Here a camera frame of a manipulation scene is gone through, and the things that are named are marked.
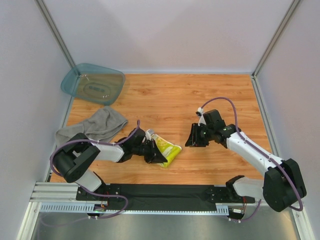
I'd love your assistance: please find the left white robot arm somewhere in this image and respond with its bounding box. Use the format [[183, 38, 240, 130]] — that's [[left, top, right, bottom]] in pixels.
[[50, 127, 168, 192]]

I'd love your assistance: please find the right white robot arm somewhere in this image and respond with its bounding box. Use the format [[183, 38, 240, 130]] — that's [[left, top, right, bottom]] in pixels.
[[185, 107, 307, 212]]

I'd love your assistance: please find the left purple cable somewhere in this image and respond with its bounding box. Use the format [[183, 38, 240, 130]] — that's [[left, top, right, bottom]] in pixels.
[[39, 119, 141, 227]]

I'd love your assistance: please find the yellow green patterned towel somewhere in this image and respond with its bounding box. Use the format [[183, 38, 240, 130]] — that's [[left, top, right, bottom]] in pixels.
[[151, 132, 182, 168]]

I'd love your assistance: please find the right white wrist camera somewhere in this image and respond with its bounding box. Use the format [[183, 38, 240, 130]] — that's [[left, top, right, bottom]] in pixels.
[[196, 107, 206, 126]]

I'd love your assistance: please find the teal transparent plastic tub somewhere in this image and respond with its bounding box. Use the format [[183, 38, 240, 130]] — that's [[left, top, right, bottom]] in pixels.
[[60, 63, 126, 106]]

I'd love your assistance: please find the left aluminium frame post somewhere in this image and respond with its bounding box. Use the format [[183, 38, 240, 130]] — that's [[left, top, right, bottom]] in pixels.
[[35, 0, 76, 68]]

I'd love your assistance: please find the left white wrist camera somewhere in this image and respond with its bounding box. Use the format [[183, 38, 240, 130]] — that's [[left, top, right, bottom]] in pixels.
[[145, 129, 155, 140]]

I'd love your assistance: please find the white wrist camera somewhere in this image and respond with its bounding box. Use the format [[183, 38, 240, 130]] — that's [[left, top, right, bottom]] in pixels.
[[196, 107, 206, 126], [145, 129, 155, 140]]

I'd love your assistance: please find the grey towel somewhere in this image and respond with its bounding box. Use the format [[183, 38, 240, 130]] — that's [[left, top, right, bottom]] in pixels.
[[55, 106, 129, 147]]

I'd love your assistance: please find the aluminium frame post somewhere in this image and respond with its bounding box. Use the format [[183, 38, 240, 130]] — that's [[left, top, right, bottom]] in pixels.
[[35, 0, 76, 68], [251, 0, 303, 79]]

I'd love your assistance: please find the right aluminium frame post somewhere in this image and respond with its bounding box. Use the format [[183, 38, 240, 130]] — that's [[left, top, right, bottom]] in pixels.
[[251, 0, 303, 79]]

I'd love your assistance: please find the aluminium front rail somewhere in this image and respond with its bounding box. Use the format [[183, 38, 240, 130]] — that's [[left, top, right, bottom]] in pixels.
[[29, 181, 305, 216]]

